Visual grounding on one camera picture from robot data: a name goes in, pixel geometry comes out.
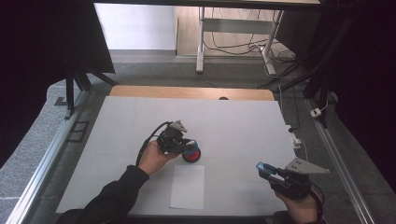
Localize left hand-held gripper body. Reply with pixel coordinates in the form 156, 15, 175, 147
157, 119, 189, 155

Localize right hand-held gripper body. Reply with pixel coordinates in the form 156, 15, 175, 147
269, 157, 331, 201

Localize dark blue stamp cap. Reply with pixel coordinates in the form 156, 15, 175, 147
186, 140, 199, 154

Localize round red ink pad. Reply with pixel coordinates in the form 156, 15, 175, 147
181, 147, 202, 164

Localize person's left hand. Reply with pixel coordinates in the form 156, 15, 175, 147
138, 139, 181, 175

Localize person's right hand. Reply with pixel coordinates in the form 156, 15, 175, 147
274, 189, 323, 224

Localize white power strip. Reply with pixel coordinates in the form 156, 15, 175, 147
286, 124, 303, 149

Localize white paper sheet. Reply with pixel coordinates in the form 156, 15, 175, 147
168, 164, 205, 211

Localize wooden table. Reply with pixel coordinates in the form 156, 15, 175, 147
109, 85, 276, 102

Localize white table covering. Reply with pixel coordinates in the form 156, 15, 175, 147
55, 95, 297, 217

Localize black metal stand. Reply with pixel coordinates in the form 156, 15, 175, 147
258, 8, 359, 129
64, 66, 120, 120

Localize black curtain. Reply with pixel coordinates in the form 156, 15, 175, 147
276, 0, 396, 194
0, 0, 116, 169

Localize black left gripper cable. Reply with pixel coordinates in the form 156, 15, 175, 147
135, 120, 172, 167

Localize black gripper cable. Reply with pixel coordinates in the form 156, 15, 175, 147
309, 181, 326, 223
135, 120, 172, 167

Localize thin white cable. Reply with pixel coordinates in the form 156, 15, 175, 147
299, 145, 310, 162

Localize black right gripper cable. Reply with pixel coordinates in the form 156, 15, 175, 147
309, 181, 326, 223

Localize aluminium rail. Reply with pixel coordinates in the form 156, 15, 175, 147
6, 90, 92, 224
304, 99, 377, 224

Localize black floor cables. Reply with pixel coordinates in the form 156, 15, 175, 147
204, 7, 297, 63

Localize white desk frame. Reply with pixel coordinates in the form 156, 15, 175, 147
195, 6, 286, 76

